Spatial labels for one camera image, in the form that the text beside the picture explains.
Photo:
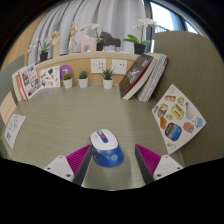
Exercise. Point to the light grey curtain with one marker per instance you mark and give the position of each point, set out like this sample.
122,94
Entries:
116,16

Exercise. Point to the light wooden ledge shelf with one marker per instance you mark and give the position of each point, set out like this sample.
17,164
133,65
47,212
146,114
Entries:
76,57

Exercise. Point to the dark framed window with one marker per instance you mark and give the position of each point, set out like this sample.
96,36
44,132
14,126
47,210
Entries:
165,16

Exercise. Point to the wooden artist mannequin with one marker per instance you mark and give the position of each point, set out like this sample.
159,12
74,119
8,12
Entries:
72,35

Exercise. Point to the black cover book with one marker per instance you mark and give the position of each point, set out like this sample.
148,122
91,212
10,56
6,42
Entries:
135,75

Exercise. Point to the white wall socket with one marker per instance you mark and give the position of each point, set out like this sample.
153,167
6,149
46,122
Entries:
119,66
98,65

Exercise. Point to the colourful sticker sheet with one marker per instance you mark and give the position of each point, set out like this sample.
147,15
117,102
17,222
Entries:
176,116

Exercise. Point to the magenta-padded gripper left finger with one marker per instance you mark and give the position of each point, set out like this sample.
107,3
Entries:
58,166

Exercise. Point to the pink horse figurine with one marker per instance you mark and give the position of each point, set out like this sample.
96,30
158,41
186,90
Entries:
87,42

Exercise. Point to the dark horse figurine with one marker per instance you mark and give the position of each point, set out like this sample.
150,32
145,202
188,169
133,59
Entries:
108,39

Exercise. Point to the red-spined colourful cover book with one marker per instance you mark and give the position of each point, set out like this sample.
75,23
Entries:
30,81

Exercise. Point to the white orchid in black pot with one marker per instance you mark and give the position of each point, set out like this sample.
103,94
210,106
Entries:
140,48
44,56
100,46

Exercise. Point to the beige flat notebook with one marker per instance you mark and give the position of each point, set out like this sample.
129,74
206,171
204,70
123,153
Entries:
6,108

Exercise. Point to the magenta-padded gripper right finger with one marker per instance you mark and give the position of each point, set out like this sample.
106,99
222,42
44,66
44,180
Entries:
166,165

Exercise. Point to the wooden hand model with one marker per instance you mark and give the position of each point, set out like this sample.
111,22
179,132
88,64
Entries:
56,41

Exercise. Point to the white and blue computer mouse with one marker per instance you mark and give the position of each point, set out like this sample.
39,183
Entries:
106,151

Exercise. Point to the white card with stickers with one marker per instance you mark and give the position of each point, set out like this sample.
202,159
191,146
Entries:
50,77

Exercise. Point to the purple round sign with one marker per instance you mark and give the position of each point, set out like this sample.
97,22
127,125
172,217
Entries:
66,69

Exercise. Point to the white hardcover book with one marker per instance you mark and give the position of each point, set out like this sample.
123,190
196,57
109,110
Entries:
15,83

